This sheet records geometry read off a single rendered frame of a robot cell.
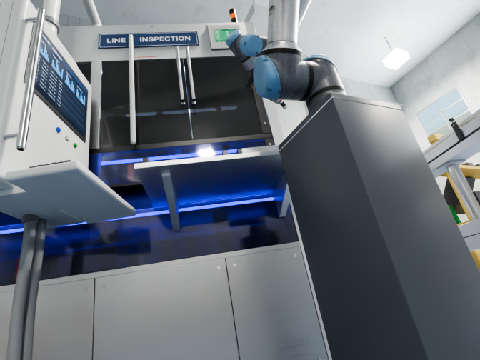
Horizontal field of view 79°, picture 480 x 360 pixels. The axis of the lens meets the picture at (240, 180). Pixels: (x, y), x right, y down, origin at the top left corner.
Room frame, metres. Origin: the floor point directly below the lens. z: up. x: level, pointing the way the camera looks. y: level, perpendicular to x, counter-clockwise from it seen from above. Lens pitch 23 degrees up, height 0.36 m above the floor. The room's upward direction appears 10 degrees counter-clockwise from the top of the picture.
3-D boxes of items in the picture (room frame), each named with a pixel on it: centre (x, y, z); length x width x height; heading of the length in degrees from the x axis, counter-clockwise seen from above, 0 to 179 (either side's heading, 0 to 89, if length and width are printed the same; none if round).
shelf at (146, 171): (1.19, 0.05, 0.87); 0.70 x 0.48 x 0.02; 100
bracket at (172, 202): (1.13, 0.29, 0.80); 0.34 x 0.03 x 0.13; 10
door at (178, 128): (1.29, 0.44, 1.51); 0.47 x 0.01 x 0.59; 100
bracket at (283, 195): (1.22, -0.20, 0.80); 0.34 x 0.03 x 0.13; 10
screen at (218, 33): (1.37, -0.08, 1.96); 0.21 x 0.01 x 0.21; 100
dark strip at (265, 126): (1.40, -0.19, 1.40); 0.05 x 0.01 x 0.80; 100
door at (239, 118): (1.37, -0.01, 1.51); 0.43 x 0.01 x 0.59; 100
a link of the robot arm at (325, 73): (0.73, -0.29, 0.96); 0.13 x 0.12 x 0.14; 111
